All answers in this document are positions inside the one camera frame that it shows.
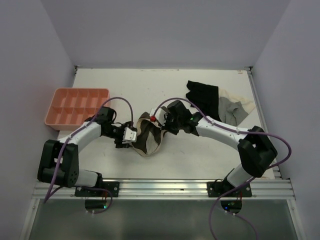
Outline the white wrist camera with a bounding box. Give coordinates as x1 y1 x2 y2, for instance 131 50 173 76
122 127 138 143
149 106 169 126

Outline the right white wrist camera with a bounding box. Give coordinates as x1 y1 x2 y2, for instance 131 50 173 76
149 106 169 126

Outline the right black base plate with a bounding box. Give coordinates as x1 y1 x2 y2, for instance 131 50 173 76
206 179 253 198

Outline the aluminium mounting rail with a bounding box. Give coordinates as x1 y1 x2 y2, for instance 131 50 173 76
32 177 295 201

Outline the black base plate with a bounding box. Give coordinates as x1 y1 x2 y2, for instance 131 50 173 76
74 181 120 198
206 179 253 198

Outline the grey underwear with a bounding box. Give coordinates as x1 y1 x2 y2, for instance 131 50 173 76
218 97 249 127

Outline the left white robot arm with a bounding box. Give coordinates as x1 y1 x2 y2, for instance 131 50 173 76
37 107 137 197

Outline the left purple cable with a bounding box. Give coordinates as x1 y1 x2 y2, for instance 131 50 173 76
43 96 135 215

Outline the olive underwear beige waistband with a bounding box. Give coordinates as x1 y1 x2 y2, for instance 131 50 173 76
131 111 167 157

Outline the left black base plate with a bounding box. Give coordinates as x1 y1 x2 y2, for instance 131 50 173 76
74 181 120 198

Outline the pink compartment tray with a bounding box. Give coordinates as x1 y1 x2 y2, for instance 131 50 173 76
44 88 110 131

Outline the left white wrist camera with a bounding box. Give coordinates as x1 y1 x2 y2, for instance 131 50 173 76
122 127 138 143

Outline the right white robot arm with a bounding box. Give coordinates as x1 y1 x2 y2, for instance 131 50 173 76
152 98 278 197

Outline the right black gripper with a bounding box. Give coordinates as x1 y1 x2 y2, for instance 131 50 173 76
158 112 183 135

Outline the black underwear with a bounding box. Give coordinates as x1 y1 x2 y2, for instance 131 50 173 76
185 80 221 121

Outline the cream underwear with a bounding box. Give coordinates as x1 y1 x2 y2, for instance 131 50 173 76
218 88 256 114

